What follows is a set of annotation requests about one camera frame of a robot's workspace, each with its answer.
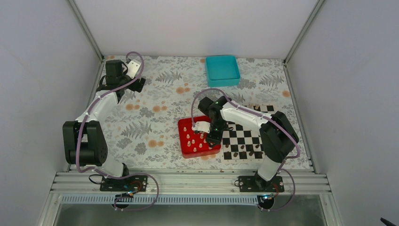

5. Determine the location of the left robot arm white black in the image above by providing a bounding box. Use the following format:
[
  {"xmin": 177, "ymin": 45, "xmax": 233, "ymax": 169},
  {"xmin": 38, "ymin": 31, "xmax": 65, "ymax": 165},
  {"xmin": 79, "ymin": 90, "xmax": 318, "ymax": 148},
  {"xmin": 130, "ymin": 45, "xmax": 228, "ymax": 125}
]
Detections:
[{"xmin": 62, "ymin": 60, "xmax": 145, "ymax": 191}]

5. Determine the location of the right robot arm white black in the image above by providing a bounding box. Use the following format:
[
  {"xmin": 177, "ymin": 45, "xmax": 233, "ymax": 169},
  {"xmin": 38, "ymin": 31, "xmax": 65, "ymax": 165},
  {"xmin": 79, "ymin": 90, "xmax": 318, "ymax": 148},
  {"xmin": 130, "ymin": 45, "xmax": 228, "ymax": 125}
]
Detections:
[{"xmin": 192, "ymin": 96, "xmax": 301, "ymax": 192}]

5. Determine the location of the black white chessboard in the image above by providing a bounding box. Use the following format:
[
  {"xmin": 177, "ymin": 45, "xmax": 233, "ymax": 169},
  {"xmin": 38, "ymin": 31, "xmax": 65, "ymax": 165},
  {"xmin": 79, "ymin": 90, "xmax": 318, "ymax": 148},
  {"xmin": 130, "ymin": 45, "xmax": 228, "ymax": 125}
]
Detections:
[{"xmin": 220, "ymin": 121, "xmax": 265, "ymax": 164}]

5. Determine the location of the red tray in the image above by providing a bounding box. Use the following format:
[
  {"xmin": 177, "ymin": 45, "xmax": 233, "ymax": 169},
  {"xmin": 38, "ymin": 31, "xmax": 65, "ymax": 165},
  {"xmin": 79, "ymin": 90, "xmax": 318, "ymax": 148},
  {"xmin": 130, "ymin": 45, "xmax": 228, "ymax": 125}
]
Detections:
[{"xmin": 177, "ymin": 118, "xmax": 221, "ymax": 159}]

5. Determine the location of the floral table mat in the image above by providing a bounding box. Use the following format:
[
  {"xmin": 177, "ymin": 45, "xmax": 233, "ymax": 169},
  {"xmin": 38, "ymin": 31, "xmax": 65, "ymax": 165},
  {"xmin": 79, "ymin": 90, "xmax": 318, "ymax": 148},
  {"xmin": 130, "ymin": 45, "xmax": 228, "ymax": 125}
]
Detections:
[{"xmin": 102, "ymin": 56, "xmax": 301, "ymax": 170}]

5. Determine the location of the teal bin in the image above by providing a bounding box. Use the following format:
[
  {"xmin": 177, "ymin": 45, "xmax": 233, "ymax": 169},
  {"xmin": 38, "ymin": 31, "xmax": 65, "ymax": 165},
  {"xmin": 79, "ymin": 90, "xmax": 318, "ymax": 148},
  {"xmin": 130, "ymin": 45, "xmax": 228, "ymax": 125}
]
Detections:
[{"xmin": 205, "ymin": 55, "xmax": 241, "ymax": 88}]

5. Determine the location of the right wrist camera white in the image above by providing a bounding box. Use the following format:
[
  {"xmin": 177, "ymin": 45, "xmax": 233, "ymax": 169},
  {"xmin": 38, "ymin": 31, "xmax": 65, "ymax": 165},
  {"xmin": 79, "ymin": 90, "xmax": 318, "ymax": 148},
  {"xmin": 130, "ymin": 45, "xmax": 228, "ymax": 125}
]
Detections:
[{"xmin": 192, "ymin": 121, "xmax": 211, "ymax": 133}]

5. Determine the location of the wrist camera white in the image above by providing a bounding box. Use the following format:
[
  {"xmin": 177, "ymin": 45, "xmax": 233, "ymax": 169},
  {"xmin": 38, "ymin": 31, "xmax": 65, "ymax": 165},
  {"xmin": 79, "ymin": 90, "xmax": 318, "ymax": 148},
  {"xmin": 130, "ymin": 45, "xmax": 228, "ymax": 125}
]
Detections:
[
  {"xmin": 192, "ymin": 121, "xmax": 211, "ymax": 133},
  {"xmin": 126, "ymin": 60, "xmax": 141, "ymax": 79}
]

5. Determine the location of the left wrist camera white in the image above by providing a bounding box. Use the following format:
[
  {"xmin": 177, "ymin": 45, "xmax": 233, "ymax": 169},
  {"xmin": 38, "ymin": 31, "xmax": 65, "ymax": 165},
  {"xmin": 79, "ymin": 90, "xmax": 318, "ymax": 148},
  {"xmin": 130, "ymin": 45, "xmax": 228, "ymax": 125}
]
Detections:
[{"xmin": 126, "ymin": 60, "xmax": 141, "ymax": 79}]

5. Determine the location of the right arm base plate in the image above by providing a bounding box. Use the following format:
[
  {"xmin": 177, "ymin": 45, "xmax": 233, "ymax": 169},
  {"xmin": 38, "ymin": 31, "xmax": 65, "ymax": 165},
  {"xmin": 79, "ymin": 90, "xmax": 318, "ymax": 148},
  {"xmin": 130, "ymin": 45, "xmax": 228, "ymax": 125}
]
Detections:
[{"xmin": 236, "ymin": 176, "xmax": 285, "ymax": 193}]

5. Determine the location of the grey cable duct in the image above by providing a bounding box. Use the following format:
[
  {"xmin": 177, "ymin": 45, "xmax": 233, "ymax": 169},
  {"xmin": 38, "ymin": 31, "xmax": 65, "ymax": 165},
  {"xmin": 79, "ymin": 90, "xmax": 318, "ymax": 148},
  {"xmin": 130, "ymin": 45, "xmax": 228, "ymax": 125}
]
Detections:
[{"xmin": 61, "ymin": 194, "xmax": 258, "ymax": 205}]

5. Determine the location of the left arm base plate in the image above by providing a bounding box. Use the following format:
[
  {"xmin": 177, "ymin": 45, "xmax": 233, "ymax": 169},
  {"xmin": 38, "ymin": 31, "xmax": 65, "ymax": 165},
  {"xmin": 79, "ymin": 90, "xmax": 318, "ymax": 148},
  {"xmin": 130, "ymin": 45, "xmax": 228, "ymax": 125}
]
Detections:
[{"xmin": 99, "ymin": 175, "xmax": 148, "ymax": 193}]

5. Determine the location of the aluminium rail frame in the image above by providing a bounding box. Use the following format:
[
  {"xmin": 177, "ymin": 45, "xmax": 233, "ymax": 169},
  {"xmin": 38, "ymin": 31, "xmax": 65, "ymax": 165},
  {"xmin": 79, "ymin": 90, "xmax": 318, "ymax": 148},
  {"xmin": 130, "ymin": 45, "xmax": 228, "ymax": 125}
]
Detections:
[{"xmin": 50, "ymin": 170, "xmax": 331, "ymax": 195}]

